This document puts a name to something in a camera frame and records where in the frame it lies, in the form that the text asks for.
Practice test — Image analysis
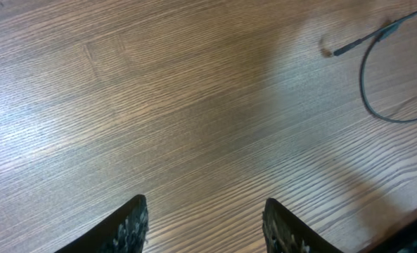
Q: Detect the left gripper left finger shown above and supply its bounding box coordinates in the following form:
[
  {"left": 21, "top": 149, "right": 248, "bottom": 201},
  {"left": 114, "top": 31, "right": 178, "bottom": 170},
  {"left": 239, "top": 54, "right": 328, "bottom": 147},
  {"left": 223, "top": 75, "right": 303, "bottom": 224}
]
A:
[{"left": 57, "top": 195, "right": 148, "bottom": 253}]

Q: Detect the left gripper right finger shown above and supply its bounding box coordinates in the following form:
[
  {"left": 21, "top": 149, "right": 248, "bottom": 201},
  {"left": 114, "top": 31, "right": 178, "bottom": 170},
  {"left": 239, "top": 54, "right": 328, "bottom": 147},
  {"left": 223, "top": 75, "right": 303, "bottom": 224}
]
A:
[{"left": 262, "top": 198, "right": 342, "bottom": 253}]

